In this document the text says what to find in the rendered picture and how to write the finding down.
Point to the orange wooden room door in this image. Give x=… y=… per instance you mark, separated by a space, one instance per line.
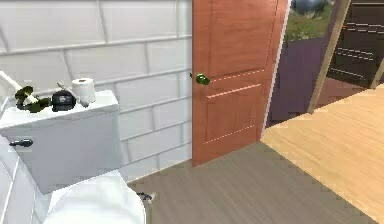
x=233 y=76

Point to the small black round container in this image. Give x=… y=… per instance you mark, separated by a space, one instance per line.
x=63 y=101

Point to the small grey stick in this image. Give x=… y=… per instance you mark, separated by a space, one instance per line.
x=71 y=94

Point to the window with green outdoor view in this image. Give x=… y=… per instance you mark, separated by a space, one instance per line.
x=308 y=18

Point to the black toilet flush lever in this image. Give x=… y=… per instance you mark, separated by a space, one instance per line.
x=22 y=143

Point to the green round door knob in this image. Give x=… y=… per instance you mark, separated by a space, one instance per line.
x=202 y=79

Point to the dark slatted cabinet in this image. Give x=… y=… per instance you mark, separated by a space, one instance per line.
x=360 y=46

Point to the white toilet paper roll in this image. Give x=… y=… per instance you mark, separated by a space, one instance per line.
x=84 y=88

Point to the white toilet brush stick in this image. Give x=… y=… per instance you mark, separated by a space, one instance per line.
x=16 y=87

